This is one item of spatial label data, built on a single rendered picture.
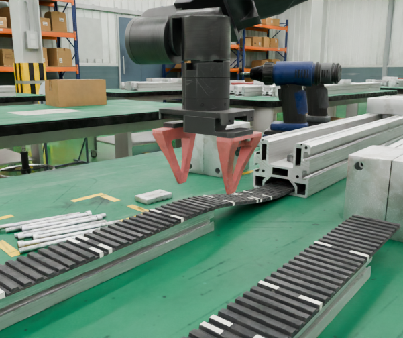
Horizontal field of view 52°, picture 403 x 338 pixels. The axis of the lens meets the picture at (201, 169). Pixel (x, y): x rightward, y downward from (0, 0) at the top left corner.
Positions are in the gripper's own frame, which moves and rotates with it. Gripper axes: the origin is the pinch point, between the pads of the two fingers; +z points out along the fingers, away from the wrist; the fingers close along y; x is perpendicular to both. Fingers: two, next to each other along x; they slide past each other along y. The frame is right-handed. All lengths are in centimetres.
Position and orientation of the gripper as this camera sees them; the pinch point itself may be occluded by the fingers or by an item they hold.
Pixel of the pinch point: (205, 182)
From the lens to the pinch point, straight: 52.0
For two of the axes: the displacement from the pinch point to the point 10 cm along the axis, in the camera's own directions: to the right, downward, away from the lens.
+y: -7.8, -1.5, 6.1
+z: 0.0, 9.7, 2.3
